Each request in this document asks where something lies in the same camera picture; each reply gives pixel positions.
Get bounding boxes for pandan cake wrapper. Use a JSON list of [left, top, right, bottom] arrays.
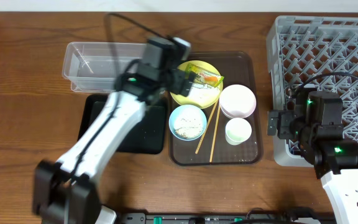
[[185, 63, 224, 88]]

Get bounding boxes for blue bowl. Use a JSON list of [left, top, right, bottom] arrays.
[[168, 105, 207, 141]]

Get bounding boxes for white green cup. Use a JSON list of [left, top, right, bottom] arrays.
[[225, 118, 252, 146]]

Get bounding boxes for rice leftovers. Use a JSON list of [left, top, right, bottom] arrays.
[[173, 114, 203, 140]]

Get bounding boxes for pink bowl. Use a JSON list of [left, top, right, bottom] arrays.
[[219, 85, 257, 119]]

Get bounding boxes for white tissue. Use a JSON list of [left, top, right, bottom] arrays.
[[188, 87, 219, 104]]

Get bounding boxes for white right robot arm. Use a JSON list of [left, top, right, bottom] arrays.
[[267, 89, 358, 223]]

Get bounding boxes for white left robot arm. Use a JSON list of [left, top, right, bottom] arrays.
[[32, 68, 195, 223]]

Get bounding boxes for grey dishwasher rack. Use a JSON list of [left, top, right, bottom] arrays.
[[265, 15, 358, 167]]

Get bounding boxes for left wooden chopstick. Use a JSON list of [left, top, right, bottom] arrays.
[[195, 101, 218, 154]]

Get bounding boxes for wooden chopstick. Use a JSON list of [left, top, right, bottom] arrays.
[[195, 101, 218, 154], [209, 103, 221, 163]]

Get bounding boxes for right wooden chopstick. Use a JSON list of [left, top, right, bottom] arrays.
[[209, 103, 221, 163]]

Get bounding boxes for brown serving tray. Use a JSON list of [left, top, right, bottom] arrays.
[[169, 52, 263, 166]]

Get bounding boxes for black tray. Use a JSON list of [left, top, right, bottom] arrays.
[[78, 94, 168, 154]]

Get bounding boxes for clear plastic bin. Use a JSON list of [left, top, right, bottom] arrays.
[[62, 42, 145, 93]]

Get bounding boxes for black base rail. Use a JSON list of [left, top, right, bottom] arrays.
[[115, 213, 336, 224]]

